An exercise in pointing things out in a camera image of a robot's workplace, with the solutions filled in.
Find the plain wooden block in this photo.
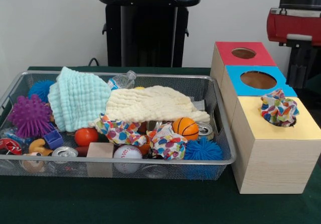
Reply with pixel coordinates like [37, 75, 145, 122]
[86, 142, 115, 177]

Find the polka-dot paper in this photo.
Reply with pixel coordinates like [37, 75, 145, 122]
[260, 88, 299, 128]
[99, 113, 147, 146]
[146, 123, 188, 160]

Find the silver mesh bin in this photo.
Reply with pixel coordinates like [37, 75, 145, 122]
[0, 70, 238, 181]

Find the mint green cloth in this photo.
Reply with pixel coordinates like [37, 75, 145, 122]
[47, 66, 112, 132]

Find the orange-red ball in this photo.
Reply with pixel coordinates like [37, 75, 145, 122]
[74, 127, 99, 147]

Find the white toy baseball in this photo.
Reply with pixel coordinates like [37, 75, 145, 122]
[113, 145, 143, 174]

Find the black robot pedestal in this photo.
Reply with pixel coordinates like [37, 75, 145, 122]
[97, 0, 201, 68]

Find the cream cloth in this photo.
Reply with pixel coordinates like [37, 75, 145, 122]
[88, 85, 211, 134]

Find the dark green tablecloth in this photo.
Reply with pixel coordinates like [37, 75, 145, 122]
[0, 66, 321, 224]

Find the wooden three-hole sorting box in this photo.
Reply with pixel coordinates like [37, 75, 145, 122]
[210, 41, 321, 194]

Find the blue fuzzy ball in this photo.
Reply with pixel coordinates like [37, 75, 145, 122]
[183, 136, 224, 179]

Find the purple spiky ball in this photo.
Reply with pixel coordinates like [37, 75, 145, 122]
[7, 94, 53, 139]

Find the orange toy basketball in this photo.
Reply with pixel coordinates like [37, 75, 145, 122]
[172, 117, 200, 141]

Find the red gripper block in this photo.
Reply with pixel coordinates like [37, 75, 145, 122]
[266, 8, 321, 88]

